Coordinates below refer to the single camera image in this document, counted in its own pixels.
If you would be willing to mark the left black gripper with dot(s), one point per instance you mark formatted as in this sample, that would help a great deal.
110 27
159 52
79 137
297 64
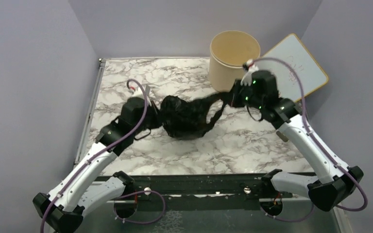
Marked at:
158 119

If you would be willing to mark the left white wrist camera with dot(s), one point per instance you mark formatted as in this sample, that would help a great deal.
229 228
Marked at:
140 91

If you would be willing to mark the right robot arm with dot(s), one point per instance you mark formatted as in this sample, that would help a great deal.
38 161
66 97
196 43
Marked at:
334 179

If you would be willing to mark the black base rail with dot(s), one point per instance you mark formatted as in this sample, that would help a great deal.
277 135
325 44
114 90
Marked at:
207 192

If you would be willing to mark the white board with wooden frame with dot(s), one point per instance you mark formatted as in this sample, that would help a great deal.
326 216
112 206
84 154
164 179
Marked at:
292 51

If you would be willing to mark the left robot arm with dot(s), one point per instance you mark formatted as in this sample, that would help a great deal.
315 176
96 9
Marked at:
65 206

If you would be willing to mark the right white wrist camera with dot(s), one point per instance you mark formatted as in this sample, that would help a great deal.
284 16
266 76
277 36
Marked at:
250 67

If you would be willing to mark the black plastic trash bag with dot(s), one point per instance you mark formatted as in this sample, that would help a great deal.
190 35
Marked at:
186 120

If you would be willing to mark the small grey metal piece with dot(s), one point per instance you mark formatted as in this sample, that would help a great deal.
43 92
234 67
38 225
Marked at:
282 136

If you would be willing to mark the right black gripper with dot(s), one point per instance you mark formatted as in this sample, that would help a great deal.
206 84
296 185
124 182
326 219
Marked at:
237 90

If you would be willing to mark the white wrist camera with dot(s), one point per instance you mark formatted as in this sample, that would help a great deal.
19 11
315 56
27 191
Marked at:
140 91
250 67

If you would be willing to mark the beige round trash bin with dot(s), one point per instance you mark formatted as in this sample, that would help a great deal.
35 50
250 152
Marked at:
229 50

